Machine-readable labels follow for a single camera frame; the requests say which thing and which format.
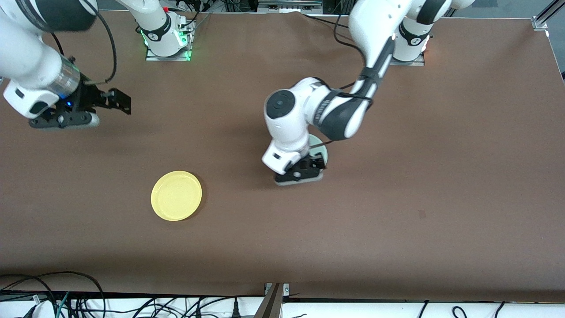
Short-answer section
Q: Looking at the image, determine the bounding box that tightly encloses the black base power cable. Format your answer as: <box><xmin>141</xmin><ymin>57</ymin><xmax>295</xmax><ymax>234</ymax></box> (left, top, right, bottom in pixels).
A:
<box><xmin>302</xmin><ymin>12</ymin><xmax>354</xmax><ymax>30</ymax></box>

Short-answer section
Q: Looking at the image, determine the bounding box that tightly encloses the black looped cable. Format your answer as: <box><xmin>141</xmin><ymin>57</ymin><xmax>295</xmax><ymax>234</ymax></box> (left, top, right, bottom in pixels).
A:
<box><xmin>0</xmin><ymin>271</ymin><xmax>106</xmax><ymax>318</ymax></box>

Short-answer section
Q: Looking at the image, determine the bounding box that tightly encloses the yellow round plate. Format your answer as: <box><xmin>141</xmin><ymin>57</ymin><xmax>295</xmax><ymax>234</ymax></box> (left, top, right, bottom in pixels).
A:
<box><xmin>151</xmin><ymin>170</ymin><xmax>203</xmax><ymax>221</ymax></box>

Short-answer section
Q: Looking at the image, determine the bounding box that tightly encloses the green round plate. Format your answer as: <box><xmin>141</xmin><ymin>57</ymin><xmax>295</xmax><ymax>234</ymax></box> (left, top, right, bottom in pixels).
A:
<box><xmin>307</xmin><ymin>134</ymin><xmax>328</xmax><ymax>168</ymax></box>

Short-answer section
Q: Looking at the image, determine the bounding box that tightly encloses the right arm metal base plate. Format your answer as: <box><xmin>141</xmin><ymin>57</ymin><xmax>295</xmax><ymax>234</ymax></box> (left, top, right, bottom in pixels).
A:
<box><xmin>145</xmin><ymin>20</ymin><xmax>194</xmax><ymax>62</ymax></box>

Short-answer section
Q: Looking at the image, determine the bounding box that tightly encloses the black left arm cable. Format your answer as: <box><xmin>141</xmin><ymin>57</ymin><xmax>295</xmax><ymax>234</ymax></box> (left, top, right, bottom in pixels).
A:
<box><xmin>309</xmin><ymin>11</ymin><xmax>389</xmax><ymax>148</ymax></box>

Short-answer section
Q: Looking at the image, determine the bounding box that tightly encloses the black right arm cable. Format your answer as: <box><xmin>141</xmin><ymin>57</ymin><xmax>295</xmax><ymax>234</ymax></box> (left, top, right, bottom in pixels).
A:
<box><xmin>51</xmin><ymin>0</ymin><xmax>118</xmax><ymax>85</ymax></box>

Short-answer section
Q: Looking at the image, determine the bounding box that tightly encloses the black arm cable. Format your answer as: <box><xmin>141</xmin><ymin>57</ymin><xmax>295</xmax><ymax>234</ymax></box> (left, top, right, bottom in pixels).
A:
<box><xmin>309</xmin><ymin>11</ymin><xmax>389</xmax><ymax>148</ymax></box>
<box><xmin>51</xmin><ymin>0</ymin><xmax>118</xmax><ymax>85</ymax></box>

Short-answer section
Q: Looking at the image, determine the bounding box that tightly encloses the grey metal rack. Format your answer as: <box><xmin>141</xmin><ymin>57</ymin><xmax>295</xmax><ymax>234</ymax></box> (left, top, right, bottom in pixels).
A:
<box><xmin>258</xmin><ymin>0</ymin><xmax>324</xmax><ymax>14</ymax></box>

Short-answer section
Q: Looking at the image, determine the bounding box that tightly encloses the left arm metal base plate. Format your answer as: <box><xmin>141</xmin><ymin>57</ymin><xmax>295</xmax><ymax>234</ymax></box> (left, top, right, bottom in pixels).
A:
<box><xmin>390</xmin><ymin>46</ymin><xmax>426</xmax><ymax>67</ymax></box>

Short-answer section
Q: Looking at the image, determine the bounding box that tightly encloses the green cable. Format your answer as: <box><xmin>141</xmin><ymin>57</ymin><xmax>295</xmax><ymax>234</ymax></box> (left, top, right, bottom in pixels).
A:
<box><xmin>55</xmin><ymin>291</ymin><xmax>71</xmax><ymax>318</ymax></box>

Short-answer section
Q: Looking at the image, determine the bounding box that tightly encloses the white power adapter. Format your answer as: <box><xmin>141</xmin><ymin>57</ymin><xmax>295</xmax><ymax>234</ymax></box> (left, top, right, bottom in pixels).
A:
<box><xmin>27</xmin><ymin>300</ymin><xmax>56</xmax><ymax>318</ymax></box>

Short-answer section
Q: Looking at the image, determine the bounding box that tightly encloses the brown table cloth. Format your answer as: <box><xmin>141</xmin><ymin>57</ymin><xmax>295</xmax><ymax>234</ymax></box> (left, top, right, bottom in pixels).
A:
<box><xmin>0</xmin><ymin>9</ymin><xmax>565</xmax><ymax>303</ymax></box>

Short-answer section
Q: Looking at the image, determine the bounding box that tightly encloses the aluminium corner profile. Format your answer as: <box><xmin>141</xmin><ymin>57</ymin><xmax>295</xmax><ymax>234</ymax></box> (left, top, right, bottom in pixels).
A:
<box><xmin>531</xmin><ymin>0</ymin><xmax>565</xmax><ymax>31</ymax></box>

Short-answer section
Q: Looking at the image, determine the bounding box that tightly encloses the aluminium profile post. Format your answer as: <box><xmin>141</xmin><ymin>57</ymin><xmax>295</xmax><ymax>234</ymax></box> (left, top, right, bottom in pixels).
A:
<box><xmin>254</xmin><ymin>283</ymin><xmax>290</xmax><ymax>318</ymax></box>

